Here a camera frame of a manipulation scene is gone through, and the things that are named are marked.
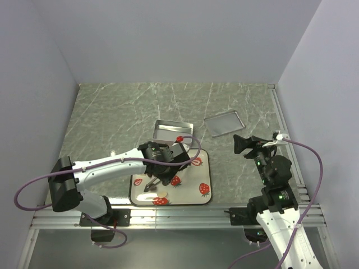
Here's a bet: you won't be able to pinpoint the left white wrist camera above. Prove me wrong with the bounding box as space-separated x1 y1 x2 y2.
173 136 191 152

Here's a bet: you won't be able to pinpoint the silver rectangular tin box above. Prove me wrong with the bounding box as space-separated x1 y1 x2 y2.
152 119 194 146

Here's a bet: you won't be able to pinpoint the white oval chocolate front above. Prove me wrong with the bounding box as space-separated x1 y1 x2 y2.
157 191 168 198

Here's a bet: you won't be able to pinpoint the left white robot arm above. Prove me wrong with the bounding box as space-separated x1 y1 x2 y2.
48 142 190 225

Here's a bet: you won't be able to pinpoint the white strawberry pattern tray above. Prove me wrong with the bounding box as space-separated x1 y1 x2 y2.
129 149 212 207

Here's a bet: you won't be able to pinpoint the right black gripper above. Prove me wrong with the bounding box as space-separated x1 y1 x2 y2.
233 133 278 184

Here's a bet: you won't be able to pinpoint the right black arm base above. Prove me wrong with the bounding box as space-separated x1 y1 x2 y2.
225 207 268 247

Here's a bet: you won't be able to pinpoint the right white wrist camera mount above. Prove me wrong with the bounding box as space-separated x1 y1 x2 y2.
263 130 289 147

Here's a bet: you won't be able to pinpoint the aluminium frame rail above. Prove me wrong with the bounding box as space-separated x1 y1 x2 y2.
29 203 328 230

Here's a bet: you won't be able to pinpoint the silver tin lid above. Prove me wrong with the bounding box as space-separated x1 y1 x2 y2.
204 110 246 138

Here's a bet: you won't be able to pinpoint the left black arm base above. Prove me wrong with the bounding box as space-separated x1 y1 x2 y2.
79 208 131 249

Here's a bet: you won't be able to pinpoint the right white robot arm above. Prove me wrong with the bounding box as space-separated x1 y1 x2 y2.
233 132 322 268

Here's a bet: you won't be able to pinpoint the metal serving tongs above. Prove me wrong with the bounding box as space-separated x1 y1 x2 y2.
144 177 162 193

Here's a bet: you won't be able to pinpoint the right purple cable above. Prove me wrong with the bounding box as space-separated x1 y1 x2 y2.
227 134 324 269

